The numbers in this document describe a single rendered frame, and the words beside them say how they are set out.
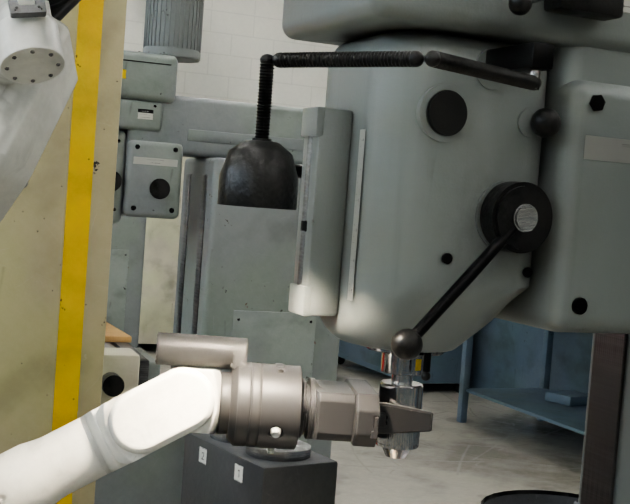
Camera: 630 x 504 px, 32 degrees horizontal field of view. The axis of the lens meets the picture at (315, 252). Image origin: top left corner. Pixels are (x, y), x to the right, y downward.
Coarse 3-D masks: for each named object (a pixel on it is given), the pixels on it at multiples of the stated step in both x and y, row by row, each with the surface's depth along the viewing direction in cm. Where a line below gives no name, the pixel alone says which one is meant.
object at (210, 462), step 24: (216, 432) 157; (192, 456) 160; (216, 456) 154; (240, 456) 149; (264, 456) 148; (288, 456) 148; (312, 456) 152; (192, 480) 159; (216, 480) 154; (240, 480) 148; (264, 480) 144; (288, 480) 146; (312, 480) 148
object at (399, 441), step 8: (384, 400) 118; (392, 400) 117; (400, 400) 117; (408, 400) 117; (416, 400) 117; (416, 432) 118; (384, 440) 117; (392, 440) 117; (400, 440) 117; (408, 440) 117; (416, 440) 118; (392, 448) 117; (400, 448) 117; (408, 448) 117; (416, 448) 118
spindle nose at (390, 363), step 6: (384, 354) 118; (390, 354) 117; (384, 360) 118; (390, 360) 117; (396, 360) 117; (402, 360) 116; (408, 360) 116; (414, 360) 117; (384, 366) 118; (390, 366) 117; (396, 366) 117; (402, 366) 116; (408, 366) 116; (414, 366) 117; (384, 372) 118; (390, 372) 117; (396, 372) 117; (402, 372) 116; (408, 372) 117; (414, 372) 117; (420, 372) 117
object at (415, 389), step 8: (384, 384) 118; (392, 384) 117; (400, 384) 118; (408, 384) 118; (416, 384) 118; (384, 392) 118; (392, 392) 117; (400, 392) 117; (408, 392) 117; (416, 392) 117
